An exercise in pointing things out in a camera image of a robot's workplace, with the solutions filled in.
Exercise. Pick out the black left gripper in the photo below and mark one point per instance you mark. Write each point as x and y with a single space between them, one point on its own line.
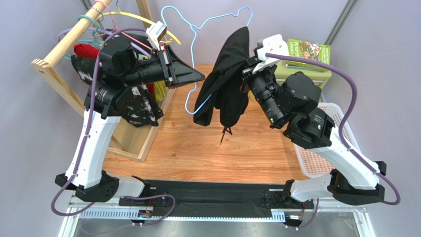
178 72

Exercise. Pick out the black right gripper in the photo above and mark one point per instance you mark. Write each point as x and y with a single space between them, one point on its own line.
249 73

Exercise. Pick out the plain black trousers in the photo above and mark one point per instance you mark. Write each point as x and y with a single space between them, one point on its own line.
221 88

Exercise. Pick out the black white-patterned trousers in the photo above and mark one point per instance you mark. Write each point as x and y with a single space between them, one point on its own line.
142 108

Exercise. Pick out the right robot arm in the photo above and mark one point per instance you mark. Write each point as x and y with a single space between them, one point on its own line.
293 107

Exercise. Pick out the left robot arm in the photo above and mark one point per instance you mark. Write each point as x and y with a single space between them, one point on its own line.
117 71

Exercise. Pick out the yellow garment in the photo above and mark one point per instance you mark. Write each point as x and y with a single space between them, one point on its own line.
160 90

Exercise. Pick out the green comic book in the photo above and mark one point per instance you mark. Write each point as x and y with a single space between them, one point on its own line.
312 51

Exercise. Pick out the black garment on rack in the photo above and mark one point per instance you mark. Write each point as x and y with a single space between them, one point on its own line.
140 38

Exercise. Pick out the wooden clothes rack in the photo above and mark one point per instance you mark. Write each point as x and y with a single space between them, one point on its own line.
127 141

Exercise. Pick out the white plastic basket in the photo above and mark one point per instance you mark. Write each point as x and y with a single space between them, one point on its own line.
313 165

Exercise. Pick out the red garment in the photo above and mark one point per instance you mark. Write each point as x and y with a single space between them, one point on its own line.
90 53

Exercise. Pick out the yellow wire hanger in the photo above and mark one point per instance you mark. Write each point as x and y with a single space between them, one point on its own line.
144 20

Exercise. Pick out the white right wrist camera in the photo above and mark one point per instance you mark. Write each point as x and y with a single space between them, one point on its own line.
273 45

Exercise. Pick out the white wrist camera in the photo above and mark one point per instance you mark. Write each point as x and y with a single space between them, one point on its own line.
273 45
155 33

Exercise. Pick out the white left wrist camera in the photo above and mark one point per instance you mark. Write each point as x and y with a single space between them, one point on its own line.
155 33

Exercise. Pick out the pink wire hanger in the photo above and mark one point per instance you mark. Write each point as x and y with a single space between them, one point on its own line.
116 27

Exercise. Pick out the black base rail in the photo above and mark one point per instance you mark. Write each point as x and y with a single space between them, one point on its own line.
157 200

